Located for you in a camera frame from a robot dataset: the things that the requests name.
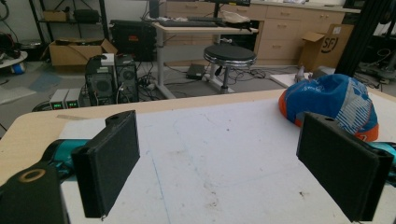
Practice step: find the blue floor mat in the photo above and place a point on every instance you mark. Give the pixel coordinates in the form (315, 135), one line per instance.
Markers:
(45, 82)

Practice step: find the black bag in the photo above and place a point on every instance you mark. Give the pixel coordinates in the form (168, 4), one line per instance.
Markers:
(86, 16)

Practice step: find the black metal frame post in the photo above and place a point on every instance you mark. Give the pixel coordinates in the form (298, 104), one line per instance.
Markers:
(358, 37)

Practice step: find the black round stool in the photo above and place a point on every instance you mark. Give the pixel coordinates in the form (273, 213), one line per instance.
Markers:
(229, 53)

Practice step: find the strip of clear tape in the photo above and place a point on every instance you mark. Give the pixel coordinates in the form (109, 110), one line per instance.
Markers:
(71, 117)

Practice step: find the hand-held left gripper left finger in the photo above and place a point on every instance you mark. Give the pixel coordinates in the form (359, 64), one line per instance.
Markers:
(106, 161)

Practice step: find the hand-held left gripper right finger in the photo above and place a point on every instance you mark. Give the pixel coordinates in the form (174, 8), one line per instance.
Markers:
(339, 155)

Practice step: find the small cardboard box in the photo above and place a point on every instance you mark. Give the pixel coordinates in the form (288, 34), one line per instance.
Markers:
(56, 15)

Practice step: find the cardboard box with black logo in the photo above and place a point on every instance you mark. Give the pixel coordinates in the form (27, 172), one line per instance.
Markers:
(330, 46)

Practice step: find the black keyboard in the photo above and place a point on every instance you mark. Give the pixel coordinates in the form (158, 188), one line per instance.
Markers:
(186, 23)

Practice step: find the open cardboard box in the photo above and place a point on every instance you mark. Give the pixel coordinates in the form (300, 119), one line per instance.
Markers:
(74, 54)

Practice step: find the black metal shelf rack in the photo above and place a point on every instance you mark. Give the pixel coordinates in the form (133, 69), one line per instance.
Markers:
(102, 18)

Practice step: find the grey power supply unit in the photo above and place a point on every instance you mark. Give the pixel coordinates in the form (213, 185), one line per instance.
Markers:
(73, 99)
(58, 100)

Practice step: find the beige desk with white legs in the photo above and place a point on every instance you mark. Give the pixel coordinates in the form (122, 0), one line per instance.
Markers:
(199, 30)

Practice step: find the light wooden cabinet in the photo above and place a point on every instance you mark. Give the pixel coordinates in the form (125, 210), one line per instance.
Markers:
(283, 31)

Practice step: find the blue and orange cap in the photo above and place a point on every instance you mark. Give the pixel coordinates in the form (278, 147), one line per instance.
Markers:
(323, 99)

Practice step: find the white board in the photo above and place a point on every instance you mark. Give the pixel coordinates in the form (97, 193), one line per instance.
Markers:
(285, 80)

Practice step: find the black hard case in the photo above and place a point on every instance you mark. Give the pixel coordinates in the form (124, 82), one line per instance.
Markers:
(134, 39)

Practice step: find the black computer tower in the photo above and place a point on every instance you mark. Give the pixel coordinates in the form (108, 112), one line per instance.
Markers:
(127, 77)
(99, 84)

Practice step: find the flat black box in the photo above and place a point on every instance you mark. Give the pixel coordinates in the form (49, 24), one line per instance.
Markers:
(195, 71)

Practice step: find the beige cloth bundle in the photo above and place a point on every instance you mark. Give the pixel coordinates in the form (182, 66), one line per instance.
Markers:
(235, 17)

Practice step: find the round white table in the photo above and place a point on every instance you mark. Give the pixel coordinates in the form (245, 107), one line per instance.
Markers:
(12, 59)

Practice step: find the small white box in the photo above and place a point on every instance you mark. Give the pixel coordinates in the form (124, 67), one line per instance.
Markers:
(107, 59)

